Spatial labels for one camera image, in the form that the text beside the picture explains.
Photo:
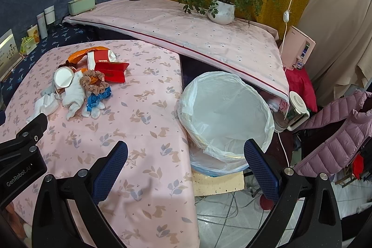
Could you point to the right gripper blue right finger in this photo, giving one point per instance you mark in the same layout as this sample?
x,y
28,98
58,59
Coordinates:
x,y
267,177

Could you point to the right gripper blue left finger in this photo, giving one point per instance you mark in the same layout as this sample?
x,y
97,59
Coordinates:
x,y
106,170

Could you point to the blue scrunchie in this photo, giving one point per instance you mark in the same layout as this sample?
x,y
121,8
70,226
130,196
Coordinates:
x,y
94,100

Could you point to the grey drawstring pouch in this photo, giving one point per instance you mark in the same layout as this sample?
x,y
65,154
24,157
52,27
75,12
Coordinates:
x,y
49,90

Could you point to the brown beige scrunchie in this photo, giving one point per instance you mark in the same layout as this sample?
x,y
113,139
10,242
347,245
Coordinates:
x,y
94,82

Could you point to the red envelope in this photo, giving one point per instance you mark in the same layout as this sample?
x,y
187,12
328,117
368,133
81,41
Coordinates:
x,y
114,71

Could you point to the crushed red white paper cup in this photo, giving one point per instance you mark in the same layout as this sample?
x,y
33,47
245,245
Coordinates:
x,y
97,56

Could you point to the orange plastic snack bag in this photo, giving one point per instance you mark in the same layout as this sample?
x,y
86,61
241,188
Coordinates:
x,y
77,56

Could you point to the white plastic trash bag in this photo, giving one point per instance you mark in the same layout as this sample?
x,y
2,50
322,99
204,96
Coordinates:
x,y
220,113

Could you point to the pink rabbit print tablecloth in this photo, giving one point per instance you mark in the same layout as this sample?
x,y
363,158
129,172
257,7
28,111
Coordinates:
x,y
151,203

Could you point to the beige foam block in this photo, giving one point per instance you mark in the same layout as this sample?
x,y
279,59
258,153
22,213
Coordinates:
x,y
207,186

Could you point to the pink puffer jacket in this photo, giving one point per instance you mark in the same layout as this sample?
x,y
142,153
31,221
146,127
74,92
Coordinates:
x,y
331,138

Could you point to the white round lid container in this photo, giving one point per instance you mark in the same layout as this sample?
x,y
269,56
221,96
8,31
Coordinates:
x,y
293,117

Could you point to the red cushion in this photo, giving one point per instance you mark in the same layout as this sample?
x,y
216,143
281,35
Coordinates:
x,y
299,82

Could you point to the white desk calendar card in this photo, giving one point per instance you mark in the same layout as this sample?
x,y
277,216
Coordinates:
x,y
9,54

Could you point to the green white small box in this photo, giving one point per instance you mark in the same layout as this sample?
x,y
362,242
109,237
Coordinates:
x,y
28,44

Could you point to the pink floral bed cover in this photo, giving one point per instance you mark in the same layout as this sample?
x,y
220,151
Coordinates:
x,y
247,49

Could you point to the pink appliance box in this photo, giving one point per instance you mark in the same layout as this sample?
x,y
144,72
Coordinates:
x,y
296,49

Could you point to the small orange print box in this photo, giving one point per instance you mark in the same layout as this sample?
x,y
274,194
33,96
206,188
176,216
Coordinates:
x,y
34,33

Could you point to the navy floral cloth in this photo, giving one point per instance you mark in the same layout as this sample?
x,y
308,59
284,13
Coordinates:
x,y
64,35

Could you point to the tall white bottle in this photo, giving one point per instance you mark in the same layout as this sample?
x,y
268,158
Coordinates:
x,y
42,27

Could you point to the white cylindrical jar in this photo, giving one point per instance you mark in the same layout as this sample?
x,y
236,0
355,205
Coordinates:
x,y
50,16

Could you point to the beige curtain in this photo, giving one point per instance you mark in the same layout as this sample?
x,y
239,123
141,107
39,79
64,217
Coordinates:
x,y
341,59

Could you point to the mint green tissue box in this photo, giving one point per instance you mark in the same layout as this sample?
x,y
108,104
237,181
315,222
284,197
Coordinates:
x,y
76,7

